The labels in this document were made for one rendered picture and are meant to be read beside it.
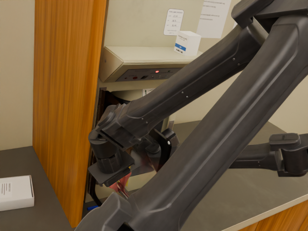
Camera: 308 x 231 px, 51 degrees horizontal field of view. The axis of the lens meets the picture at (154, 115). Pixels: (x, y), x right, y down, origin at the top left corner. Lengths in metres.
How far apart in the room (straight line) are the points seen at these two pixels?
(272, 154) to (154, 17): 0.49
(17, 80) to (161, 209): 1.05
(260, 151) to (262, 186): 0.69
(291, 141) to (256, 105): 0.45
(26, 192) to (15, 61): 0.48
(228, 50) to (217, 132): 0.17
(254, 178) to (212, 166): 1.19
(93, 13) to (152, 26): 0.25
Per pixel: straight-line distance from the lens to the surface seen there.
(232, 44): 0.49
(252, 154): 0.85
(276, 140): 0.83
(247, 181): 1.51
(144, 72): 0.90
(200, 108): 1.91
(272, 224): 1.63
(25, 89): 1.37
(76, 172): 0.97
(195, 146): 0.37
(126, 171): 0.80
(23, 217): 1.15
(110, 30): 0.90
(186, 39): 0.95
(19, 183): 1.21
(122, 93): 1.06
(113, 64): 0.85
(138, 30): 0.94
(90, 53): 0.79
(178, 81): 0.54
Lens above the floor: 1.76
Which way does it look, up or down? 27 degrees down
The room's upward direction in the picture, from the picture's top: 12 degrees clockwise
